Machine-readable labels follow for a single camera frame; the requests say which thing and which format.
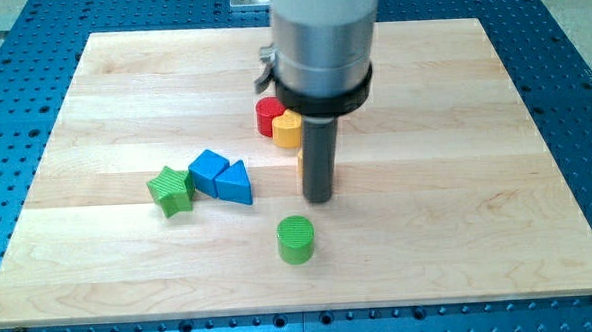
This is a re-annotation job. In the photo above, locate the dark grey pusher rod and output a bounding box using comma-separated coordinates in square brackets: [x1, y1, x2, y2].
[302, 116, 338, 203]

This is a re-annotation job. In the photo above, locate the yellow heart block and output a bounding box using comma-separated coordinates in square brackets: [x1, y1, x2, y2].
[272, 109, 302, 148]

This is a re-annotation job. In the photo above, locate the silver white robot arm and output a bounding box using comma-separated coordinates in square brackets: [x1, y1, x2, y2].
[254, 0, 379, 203]

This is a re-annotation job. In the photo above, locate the black clamp ring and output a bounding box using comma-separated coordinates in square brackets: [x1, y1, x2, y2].
[274, 64, 373, 118]

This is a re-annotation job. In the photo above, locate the blue cube block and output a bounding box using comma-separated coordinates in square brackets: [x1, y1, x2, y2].
[188, 149, 230, 198]

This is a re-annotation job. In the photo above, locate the red cylinder block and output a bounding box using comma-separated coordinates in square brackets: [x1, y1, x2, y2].
[254, 97, 286, 137]

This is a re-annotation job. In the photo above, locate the blue triangle block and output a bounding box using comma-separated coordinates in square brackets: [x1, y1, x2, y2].
[215, 160, 253, 205]

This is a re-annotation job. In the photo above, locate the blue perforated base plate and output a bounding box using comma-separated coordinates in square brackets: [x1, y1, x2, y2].
[0, 0, 592, 332]

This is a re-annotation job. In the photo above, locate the green star block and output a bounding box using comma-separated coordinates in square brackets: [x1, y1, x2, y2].
[147, 167, 195, 218]

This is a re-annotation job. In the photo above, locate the green cylinder block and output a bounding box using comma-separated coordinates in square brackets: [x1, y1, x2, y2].
[277, 215, 315, 265]

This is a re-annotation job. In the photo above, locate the light wooden board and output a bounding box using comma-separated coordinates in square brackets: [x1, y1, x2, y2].
[0, 18, 592, 328]

